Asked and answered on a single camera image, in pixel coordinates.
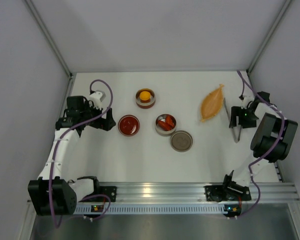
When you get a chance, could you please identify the metal tongs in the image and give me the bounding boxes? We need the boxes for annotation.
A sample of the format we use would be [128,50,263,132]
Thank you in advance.
[223,98,242,144]

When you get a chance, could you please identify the orange round food ball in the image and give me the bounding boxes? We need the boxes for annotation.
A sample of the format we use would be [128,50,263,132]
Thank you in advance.
[139,91,152,102]

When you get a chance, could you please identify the red sausage piece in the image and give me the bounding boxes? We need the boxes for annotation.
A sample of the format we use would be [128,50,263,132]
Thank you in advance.
[157,120,172,131]
[165,115,175,129]

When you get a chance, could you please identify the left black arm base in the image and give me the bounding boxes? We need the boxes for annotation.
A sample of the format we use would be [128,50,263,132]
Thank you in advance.
[93,185,117,203]

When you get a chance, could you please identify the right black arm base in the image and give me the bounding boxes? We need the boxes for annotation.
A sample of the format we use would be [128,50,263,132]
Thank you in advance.
[204,171,252,203]

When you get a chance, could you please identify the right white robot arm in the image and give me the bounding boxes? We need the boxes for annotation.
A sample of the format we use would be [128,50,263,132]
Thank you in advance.
[222,91,298,197]

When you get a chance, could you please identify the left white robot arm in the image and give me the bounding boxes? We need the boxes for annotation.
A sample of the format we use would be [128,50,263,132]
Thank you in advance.
[27,91,116,216]

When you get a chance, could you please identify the red-banded steel lunch tin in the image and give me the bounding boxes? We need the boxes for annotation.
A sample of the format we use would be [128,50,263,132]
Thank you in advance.
[135,88,156,109]

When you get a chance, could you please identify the beige-banded steel lunch tin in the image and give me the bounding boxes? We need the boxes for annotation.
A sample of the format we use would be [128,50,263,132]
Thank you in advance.
[154,113,177,136]

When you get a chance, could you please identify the red round lid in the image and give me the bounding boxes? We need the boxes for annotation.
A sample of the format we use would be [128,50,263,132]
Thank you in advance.
[118,114,140,137]

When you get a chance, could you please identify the orange leaf-shaped woven tray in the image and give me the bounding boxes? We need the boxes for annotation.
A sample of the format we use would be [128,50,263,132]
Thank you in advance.
[200,84,224,122]

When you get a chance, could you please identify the brown round lid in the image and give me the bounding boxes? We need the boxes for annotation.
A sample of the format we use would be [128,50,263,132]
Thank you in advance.
[170,130,193,153]

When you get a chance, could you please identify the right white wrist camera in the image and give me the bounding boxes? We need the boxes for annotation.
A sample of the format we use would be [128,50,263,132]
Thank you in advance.
[239,95,255,109]

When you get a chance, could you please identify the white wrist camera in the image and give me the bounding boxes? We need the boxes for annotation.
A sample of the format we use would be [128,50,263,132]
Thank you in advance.
[239,95,255,109]
[87,90,106,110]

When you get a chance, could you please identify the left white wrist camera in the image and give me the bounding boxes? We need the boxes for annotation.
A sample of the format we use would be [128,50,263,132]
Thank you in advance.
[87,90,106,110]

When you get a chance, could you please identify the left aluminium frame post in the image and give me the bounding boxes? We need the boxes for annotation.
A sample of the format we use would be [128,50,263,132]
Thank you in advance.
[23,0,74,78]

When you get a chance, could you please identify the aluminium frame post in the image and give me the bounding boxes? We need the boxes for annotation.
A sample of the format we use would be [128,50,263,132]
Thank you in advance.
[23,0,74,78]
[246,0,295,77]

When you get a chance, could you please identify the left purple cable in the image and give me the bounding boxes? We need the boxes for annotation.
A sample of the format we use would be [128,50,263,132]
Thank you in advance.
[48,79,114,229]

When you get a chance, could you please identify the aluminium mounting rail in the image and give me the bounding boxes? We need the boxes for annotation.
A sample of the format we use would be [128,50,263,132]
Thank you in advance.
[100,182,300,204]

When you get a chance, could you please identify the slotted grey cable duct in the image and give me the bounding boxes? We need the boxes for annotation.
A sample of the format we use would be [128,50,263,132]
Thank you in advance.
[74,203,241,215]

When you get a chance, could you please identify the right aluminium frame post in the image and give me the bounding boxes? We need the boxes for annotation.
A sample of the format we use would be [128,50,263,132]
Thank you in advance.
[246,0,295,77]

